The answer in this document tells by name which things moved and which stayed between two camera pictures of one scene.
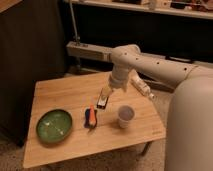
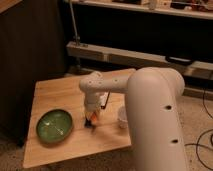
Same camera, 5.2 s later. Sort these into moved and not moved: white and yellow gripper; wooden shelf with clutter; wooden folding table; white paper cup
Moved: white and yellow gripper
Not moved: white paper cup; wooden shelf with clutter; wooden folding table
